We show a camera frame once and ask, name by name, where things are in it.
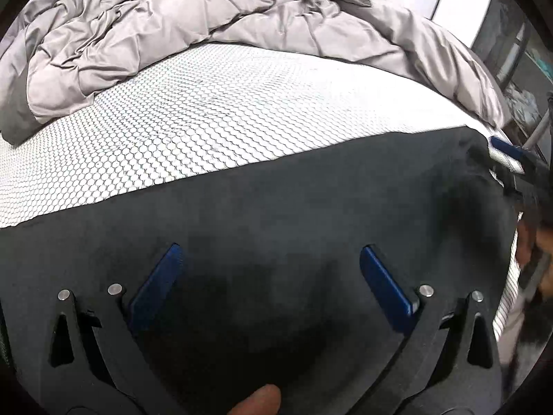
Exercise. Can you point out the person's left hand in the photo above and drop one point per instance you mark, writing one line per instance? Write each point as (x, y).
(257, 400)

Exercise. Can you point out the black pants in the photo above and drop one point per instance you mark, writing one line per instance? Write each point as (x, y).
(268, 207)

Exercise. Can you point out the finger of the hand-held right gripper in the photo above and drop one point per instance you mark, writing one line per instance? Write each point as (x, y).
(506, 145)

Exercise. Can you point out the grey comforter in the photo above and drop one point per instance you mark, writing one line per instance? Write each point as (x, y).
(173, 17)

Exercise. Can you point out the person's right hand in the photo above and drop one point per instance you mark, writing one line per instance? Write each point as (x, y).
(525, 244)

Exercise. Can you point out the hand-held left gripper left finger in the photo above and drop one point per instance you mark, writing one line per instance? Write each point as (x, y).
(155, 287)

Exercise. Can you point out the metal shelf rack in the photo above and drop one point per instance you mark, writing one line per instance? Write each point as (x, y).
(518, 73)

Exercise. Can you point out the white honeycomb patterned bed sheet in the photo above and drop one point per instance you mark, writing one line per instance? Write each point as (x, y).
(216, 116)

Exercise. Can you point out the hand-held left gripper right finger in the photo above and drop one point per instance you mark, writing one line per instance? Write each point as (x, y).
(384, 287)

